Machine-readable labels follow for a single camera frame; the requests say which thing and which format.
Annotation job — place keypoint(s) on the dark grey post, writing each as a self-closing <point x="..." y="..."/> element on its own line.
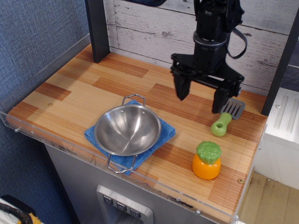
<point x="97" y="28"/>
<point x="282" y="66"/>

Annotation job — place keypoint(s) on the clear acrylic guard rail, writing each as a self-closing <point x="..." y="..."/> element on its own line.
<point x="26" y="60"/>

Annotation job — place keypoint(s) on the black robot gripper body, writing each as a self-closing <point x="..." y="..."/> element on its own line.
<point x="208" y="66"/>

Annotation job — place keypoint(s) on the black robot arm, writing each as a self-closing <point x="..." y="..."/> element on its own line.
<point x="216" y="20"/>

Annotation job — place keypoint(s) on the orange toy carrot green top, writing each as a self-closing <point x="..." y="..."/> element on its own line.
<point x="206" y="163"/>

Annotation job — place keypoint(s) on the dark grey right post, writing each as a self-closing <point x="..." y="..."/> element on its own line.
<point x="282" y="66"/>

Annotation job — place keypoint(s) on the dark grey left post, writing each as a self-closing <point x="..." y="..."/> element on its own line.
<point x="97" y="28"/>

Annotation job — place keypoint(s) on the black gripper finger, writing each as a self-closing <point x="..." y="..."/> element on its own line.
<point x="221" y="97"/>
<point x="182" y="84"/>

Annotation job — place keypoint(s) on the silver dispenser button panel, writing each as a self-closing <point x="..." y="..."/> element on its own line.
<point x="120" y="209"/>

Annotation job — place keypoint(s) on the green handled grey spatula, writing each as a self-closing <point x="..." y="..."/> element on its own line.
<point x="231" y="110"/>

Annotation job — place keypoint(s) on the white ridged side counter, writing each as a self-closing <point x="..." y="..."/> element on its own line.
<point x="278" y="154"/>

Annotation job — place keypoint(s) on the blue folded cloth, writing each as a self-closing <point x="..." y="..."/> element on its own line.
<point x="124" y="162"/>

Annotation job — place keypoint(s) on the yellow object bottom left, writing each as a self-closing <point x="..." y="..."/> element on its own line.
<point x="35" y="220"/>

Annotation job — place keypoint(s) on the silver metal pan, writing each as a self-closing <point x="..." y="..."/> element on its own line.
<point x="127" y="130"/>

